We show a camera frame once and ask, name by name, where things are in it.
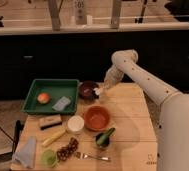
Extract white black dish brush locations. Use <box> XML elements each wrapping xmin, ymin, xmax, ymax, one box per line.
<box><xmin>93</xmin><ymin>88</ymin><xmax>103</xmax><ymax>96</ymax></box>

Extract grey blue sponge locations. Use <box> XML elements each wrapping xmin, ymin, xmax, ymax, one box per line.
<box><xmin>53</xmin><ymin>96</ymin><xmax>71</xmax><ymax>111</ymax></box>

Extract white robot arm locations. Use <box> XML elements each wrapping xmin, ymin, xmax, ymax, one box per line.
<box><xmin>104</xmin><ymin>50</ymin><xmax>189</xmax><ymax>171</ymax></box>

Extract wooden block brush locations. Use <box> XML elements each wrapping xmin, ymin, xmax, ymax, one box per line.
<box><xmin>39</xmin><ymin>115</ymin><xmax>62</xmax><ymax>130</ymax></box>

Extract metal fork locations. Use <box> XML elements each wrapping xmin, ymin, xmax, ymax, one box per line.
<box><xmin>74</xmin><ymin>152</ymin><xmax>111</xmax><ymax>162</ymax></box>

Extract dark grape bunch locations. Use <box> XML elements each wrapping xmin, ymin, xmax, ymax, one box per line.
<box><xmin>57</xmin><ymin>138</ymin><xmax>79</xmax><ymax>161</ymax></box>

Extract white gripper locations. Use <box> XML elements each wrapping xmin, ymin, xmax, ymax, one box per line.
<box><xmin>104</xmin><ymin>65</ymin><xmax>124</xmax><ymax>89</ymax></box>

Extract grey folded cloth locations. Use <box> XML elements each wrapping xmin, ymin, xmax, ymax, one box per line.
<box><xmin>12</xmin><ymin>137</ymin><xmax>37</xmax><ymax>169</ymax></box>

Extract light green cup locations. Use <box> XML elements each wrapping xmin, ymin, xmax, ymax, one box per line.
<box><xmin>41</xmin><ymin>149</ymin><xmax>57</xmax><ymax>168</ymax></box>

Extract orange peach fruit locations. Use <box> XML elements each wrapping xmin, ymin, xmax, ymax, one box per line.
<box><xmin>37</xmin><ymin>92</ymin><xmax>50</xmax><ymax>104</ymax></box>

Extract green plastic tray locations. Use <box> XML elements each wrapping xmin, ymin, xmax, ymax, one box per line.
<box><xmin>22</xmin><ymin>79</ymin><xmax>79</xmax><ymax>115</ymax></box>

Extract orange bowl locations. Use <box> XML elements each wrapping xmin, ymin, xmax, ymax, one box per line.
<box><xmin>83</xmin><ymin>106</ymin><xmax>110</xmax><ymax>131</ymax></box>

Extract yellow banana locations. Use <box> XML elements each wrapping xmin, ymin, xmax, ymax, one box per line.
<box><xmin>42</xmin><ymin>130</ymin><xmax>66</xmax><ymax>147</ymax></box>

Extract dark purple bowl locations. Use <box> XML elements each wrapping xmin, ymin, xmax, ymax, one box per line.
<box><xmin>79</xmin><ymin>81</ymin><xmax>99</xmax><ymax>100</ymax></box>

